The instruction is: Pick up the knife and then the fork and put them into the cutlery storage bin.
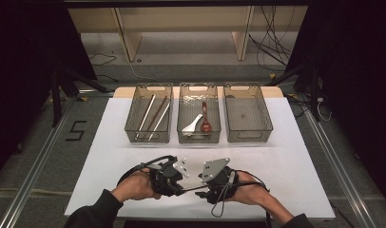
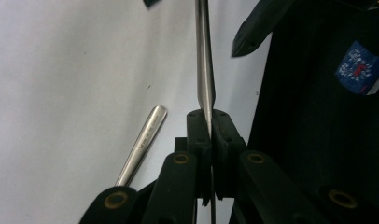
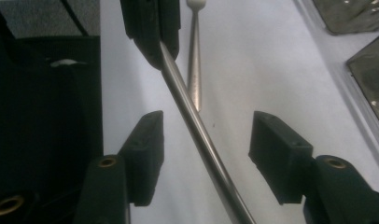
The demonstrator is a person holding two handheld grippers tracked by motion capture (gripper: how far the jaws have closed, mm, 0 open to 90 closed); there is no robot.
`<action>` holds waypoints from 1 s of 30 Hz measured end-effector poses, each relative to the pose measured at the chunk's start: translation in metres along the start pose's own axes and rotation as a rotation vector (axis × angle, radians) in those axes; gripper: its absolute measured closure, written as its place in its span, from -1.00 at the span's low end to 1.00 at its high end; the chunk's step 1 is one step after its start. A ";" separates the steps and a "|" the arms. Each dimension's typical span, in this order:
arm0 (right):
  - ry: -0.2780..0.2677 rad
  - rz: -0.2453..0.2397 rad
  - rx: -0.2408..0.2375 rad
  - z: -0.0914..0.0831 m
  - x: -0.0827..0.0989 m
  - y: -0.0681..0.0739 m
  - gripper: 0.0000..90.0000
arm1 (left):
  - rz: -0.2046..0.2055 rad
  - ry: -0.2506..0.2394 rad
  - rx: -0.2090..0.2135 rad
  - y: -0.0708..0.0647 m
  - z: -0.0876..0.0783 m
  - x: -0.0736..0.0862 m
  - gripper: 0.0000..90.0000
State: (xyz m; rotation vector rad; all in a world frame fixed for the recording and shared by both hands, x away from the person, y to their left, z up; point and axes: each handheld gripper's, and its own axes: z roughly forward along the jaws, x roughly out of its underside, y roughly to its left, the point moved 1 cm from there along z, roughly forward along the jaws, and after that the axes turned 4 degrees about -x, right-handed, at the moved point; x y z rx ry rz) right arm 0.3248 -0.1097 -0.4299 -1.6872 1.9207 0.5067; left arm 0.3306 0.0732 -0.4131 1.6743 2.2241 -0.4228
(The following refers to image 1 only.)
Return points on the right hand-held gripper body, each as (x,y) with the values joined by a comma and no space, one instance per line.
(215,169)

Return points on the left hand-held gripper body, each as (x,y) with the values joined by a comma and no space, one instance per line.
(165,177)

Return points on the metal table knife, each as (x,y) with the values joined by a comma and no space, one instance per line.
(194,188)

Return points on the smoky clear plastic bin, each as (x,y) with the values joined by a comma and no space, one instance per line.
(134,133)
(213,136)
(246,115)

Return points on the brown wooden spoon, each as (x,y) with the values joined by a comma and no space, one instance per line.
(206,126)

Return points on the white ceramic spoon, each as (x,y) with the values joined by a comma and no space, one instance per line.
(190,127)

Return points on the person's left hand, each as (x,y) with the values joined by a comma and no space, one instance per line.
(135,188)

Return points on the person's right hand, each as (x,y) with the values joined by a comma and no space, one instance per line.
(249,193)

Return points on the white paper sheet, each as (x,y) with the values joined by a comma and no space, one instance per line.
(276,177)

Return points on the black metal stand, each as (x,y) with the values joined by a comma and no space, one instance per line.
(57,101)
(314,95)

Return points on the beige wooden desk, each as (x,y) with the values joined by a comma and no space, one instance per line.
(181,19)

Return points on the dark curtain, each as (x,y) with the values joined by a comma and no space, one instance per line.
(356,79)
(26,63)

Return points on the aluminium floor rail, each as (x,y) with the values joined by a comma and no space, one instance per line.
(340,164)
(32,177)

